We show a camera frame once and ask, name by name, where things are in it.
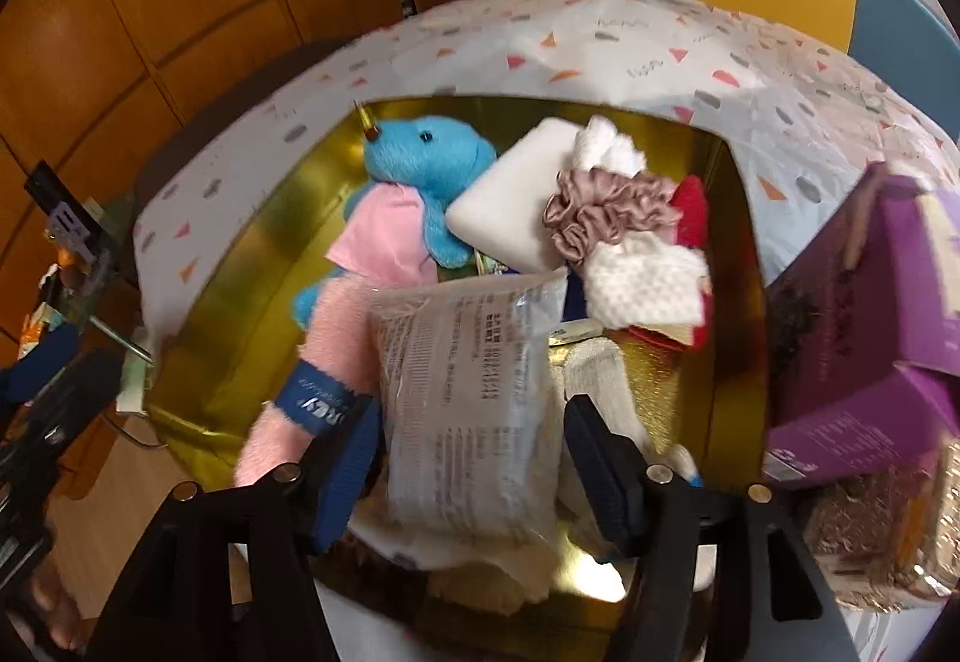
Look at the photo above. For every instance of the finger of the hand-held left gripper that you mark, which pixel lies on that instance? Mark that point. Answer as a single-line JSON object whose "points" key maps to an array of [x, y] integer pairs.
{"points": [[49, 347]]}

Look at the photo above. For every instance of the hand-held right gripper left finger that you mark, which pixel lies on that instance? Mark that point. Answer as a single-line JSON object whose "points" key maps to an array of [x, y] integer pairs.
{"points": [[337, 482]]}

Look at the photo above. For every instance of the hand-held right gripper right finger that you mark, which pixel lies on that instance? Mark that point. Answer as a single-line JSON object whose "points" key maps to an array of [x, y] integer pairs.
{"points": [[604, 474]]}

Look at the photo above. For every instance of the pink towel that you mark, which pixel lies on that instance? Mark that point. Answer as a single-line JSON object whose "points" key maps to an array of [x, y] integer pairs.
{"points": [[330, 347]]}

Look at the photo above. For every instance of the white plastic packet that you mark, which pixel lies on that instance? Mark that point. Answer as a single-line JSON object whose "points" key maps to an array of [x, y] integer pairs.
{"points": [[465, 400]]}

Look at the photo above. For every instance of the large pink satin scrunchie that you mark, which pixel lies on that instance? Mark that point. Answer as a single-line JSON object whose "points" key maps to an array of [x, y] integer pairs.
{"points": [[600, 212]]}

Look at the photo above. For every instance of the red plush slipper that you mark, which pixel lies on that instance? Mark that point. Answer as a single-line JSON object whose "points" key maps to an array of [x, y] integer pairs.
{"points": [[694, 212]]}

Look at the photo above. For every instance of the white glove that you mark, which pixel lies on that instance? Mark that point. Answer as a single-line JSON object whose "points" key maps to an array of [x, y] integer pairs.
{"points": [[607, 145]]}

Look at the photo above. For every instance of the blue teddy bear plush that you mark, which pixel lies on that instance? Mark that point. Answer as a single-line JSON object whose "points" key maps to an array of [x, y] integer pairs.
{"points": [[427, 160]]}

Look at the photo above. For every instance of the cluttered small table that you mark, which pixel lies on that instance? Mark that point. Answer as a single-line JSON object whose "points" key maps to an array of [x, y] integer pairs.
{"points": [[82, 242]]}

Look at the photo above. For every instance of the person's foot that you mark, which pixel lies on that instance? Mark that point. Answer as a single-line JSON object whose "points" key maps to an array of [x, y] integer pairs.
{"points": [[56, 609]]}

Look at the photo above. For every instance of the purple cardboard box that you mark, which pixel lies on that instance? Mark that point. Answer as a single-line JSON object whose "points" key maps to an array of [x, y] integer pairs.
{"points": [[847, 347]]}

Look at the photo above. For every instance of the ornate gold tissue box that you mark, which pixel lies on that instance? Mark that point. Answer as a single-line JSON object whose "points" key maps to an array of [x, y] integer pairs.
{"points": [[877, 527]]}

